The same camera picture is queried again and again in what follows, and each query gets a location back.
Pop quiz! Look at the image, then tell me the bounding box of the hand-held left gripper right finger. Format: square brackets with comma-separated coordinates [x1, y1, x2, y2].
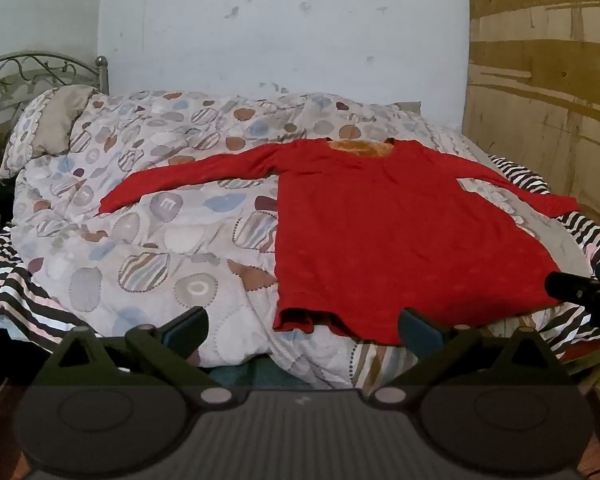
[371, 307, 557, 409]

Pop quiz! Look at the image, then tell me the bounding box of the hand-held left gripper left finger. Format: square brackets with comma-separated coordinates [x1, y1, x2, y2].
[52, 305, 237, 409]

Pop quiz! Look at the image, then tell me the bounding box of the red long-sleeve shirt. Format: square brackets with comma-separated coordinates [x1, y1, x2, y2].
[99, 136, 581, 347]

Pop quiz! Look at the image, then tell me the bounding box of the dark green cloth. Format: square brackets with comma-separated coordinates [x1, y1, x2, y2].
[207, 357, 301, 390]

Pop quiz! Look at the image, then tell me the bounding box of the circle-patterned quilt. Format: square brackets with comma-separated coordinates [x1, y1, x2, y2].
[0, 87, 593, 391]

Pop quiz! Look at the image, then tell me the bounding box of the black-and-white striped bed sheet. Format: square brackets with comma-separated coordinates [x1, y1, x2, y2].
[0, 154, 600, 391]

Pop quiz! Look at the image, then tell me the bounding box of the plywood board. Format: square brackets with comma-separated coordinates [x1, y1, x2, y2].
[462, 0, 600, 241]

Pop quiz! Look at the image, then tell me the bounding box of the metal scrollwork headboard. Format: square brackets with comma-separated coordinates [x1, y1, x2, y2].
[0, 51, 110, 173]

